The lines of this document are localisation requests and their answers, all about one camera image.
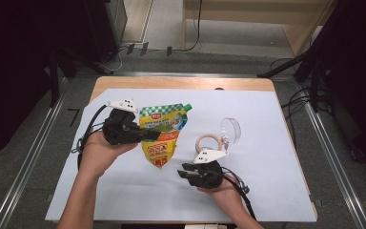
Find metal floor rail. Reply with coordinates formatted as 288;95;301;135
296;81;366;229
0;92;69;229
75;71;299;79

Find tape roll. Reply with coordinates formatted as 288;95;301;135
194;133;224;155

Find yellow green sauce pouch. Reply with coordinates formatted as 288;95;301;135
138;103;193;169

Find person's left hand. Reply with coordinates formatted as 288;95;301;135
81;131;140;179

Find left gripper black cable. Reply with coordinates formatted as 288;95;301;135
71;104;109;170

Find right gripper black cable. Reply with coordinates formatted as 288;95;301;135
218;166;257;221

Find black floor cables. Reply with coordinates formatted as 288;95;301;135
269;56;318;141

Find black metal stand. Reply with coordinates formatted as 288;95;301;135
256;0;356;113
46;47;111;108

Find white block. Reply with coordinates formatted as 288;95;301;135
184;223;219;229

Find black hanging cable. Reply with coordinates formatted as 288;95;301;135
184;0;204;52

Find wooden shelf unit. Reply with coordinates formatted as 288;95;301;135
181;0;336;57

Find dark curtain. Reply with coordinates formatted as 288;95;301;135
322;0;366;168
0;0;89;165

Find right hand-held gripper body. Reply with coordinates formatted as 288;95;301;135
186;148;230;190

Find black cabinet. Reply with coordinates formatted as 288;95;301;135
84;0;129;64

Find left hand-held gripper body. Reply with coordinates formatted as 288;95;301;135
102;98;144;147

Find person's right hand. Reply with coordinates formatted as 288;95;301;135
197;176;246;208

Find white table sheet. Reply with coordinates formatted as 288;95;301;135
44;88;318;223

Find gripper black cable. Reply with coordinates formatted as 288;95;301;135
218;166;257;221
71;104;109;170

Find white floor cable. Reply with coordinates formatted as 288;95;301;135
106;47;124;73

